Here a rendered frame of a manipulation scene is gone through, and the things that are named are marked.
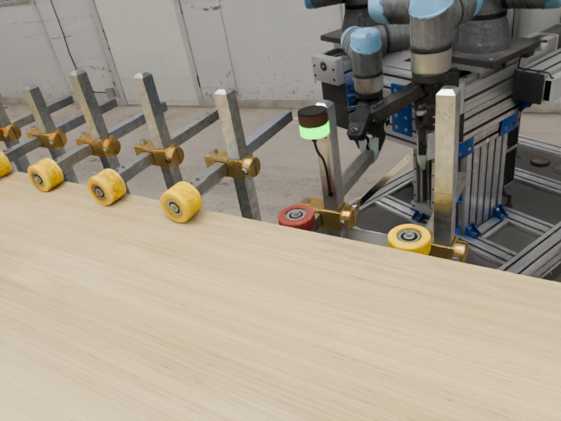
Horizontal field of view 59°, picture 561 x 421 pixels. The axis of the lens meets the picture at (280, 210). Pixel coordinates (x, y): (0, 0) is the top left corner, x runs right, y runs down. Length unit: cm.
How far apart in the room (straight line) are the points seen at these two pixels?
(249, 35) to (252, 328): 352
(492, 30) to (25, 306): 132
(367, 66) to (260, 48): 291
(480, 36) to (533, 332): 94
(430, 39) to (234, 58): 343
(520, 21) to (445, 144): 109
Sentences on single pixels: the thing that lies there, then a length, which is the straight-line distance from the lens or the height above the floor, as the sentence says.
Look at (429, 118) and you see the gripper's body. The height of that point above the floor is 108.
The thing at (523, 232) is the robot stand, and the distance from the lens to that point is 223.
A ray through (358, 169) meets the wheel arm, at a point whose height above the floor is 86.
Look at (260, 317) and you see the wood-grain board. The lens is 85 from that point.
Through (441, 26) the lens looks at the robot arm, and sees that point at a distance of 98.
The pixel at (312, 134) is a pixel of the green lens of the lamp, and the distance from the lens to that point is 99.
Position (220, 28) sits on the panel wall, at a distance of 431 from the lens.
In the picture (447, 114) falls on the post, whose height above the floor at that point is 112.
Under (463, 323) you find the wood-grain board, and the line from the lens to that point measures 82.
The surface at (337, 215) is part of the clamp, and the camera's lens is 113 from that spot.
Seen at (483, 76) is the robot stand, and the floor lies 98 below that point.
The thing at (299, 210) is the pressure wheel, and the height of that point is 90.
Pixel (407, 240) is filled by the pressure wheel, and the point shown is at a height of 90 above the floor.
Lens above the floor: 148
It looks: 32 degrees down
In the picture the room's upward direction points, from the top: 10 degrees counter-clockwise
